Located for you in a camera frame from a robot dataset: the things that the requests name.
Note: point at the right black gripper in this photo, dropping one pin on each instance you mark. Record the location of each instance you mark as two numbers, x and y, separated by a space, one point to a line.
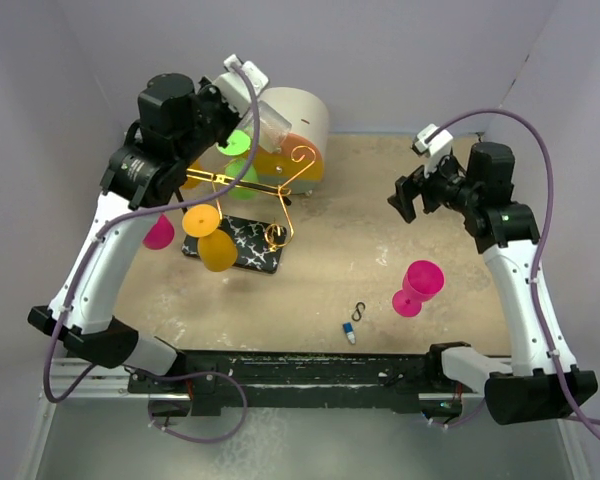
412 185

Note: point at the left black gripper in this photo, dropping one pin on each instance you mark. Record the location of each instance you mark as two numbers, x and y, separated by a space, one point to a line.
208 92

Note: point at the green wine glass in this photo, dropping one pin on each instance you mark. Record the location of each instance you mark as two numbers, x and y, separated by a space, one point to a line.
237 149

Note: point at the clear wine glass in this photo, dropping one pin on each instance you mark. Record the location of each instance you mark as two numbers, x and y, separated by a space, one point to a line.
273 127

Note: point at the orange wine glass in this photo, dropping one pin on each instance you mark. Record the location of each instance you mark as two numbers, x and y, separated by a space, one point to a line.
190 182
215 247

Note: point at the pink wine glass front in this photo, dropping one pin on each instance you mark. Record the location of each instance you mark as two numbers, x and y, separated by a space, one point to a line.
422 281

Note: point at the pink wine glass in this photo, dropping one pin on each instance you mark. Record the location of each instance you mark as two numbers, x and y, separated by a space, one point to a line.
160 235
422 281

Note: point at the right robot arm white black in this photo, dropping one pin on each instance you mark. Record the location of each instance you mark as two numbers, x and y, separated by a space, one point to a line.
542 381

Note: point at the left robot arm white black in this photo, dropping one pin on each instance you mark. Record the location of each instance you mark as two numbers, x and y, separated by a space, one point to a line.
179 120

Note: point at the white round drawer cabinet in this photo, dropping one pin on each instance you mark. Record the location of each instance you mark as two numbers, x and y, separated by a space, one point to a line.
301 161

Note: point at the black s-hook carabiner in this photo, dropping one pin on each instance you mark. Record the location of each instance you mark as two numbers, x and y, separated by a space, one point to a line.
358 311

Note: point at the small blue white bottle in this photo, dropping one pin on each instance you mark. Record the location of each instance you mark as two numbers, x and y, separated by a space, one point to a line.
349 333

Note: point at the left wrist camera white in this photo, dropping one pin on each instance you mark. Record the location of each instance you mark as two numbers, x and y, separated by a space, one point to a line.
233 84

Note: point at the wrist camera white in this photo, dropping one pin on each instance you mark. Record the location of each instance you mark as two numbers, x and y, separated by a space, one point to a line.
433 147
233 84

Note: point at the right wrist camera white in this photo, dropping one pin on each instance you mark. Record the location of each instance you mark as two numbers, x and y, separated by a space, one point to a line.
433 147

